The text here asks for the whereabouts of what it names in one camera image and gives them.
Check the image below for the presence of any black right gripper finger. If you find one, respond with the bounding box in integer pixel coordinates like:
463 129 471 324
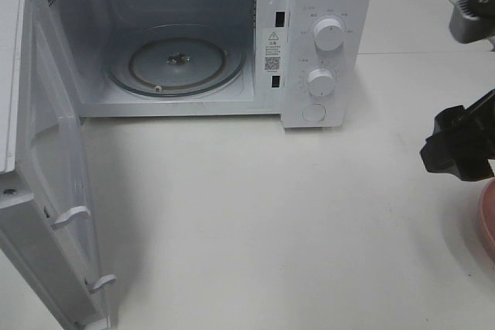
432 90 494 134

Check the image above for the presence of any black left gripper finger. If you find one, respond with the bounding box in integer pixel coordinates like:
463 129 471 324
420 131 494 182

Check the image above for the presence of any pink round plate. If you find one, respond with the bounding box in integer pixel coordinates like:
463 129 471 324
479 181 494 250

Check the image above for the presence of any round door release button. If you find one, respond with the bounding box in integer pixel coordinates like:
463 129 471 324
302 104 326 122

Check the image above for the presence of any white microwave knob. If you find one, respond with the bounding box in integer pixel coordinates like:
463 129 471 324
312 17 345 52
307 69 336 97

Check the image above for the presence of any white microwave door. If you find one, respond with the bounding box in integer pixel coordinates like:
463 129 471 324
1 0 116 329

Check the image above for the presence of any white microwave oven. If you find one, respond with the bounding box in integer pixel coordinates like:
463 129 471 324
58 0 370 128

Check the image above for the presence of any white warning label sticker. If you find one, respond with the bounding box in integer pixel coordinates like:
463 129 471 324
261 28 287 73

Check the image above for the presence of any glass microwave turntable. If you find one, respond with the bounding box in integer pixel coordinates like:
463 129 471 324
104 24 253 98

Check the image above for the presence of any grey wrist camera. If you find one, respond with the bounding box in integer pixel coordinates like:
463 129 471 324
449 0 494 44

